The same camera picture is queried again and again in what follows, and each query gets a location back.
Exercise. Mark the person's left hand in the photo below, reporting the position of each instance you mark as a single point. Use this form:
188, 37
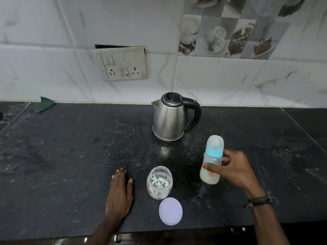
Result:
118, 196

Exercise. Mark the green scrub pad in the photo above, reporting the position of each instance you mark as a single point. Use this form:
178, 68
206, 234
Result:
43, 104

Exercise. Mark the green measuring scoop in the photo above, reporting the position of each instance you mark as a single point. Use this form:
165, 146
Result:
159, 181

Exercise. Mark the stainless steel electric kettle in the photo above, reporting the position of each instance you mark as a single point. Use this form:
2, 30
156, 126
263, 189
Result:
170, 119

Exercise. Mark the clear glass jar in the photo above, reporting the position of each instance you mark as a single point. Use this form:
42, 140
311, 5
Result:
159, 183

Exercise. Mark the person's right hand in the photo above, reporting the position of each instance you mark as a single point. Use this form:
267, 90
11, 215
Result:
236, 169

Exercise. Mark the white round jar lid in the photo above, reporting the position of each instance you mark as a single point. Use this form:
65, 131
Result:
170, 211

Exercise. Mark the baby bottle with blue collar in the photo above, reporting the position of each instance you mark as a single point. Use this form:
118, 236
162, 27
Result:
212, 160

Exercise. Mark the person's left forearm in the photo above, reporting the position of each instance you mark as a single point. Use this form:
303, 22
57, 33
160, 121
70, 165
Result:
103, 230

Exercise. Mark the white wall switch socket panel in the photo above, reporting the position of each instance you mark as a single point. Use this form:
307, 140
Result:
124, 64

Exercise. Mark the person's right middle finger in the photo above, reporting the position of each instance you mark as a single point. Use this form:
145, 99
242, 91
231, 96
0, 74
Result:
226, 162

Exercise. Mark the person's left thumb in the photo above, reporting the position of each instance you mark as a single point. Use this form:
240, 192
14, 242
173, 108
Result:
129, 187

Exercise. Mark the person's right thumb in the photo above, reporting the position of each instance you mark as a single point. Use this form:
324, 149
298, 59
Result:
213, 168

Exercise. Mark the person's right forearm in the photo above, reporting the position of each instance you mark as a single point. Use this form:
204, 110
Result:
268, 223

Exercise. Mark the black wrist band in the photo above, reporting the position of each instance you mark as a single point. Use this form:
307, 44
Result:
259, 201

